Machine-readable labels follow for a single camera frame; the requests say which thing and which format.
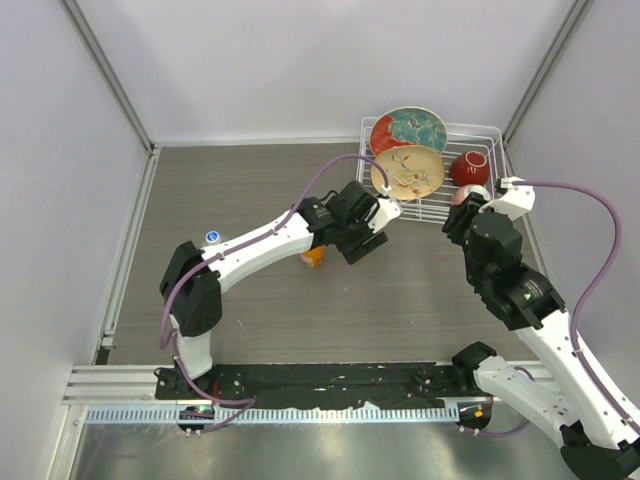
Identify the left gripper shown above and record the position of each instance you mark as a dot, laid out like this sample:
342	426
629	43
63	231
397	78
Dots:
367	241

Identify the orange juice bottle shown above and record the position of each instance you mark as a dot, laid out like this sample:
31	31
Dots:
314	257

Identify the clear plastic water bottle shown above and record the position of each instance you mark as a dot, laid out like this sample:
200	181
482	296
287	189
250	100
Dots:
224	239

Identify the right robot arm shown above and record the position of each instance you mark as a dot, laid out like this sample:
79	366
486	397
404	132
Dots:
594	425

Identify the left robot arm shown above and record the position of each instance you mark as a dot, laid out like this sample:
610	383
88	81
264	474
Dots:
351	220

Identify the cream floral plate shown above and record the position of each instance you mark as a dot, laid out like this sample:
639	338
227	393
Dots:
413	171

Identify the pink patterned bowl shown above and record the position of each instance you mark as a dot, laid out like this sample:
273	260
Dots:
463	192

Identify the red and teal plate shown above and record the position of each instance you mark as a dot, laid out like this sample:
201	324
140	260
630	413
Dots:
407	126

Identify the red bowl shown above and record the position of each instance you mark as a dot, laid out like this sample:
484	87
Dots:
470	168

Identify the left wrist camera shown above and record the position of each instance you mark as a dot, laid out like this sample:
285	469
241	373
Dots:
384	211

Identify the white wire dish rack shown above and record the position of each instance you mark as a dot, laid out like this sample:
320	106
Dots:
462	138

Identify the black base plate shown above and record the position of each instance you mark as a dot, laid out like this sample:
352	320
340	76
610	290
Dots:
324	386

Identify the white slotted cable duct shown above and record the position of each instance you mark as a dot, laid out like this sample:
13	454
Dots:
196	414

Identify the aluminium frame rail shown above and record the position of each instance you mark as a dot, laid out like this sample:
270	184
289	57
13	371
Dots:
110	385

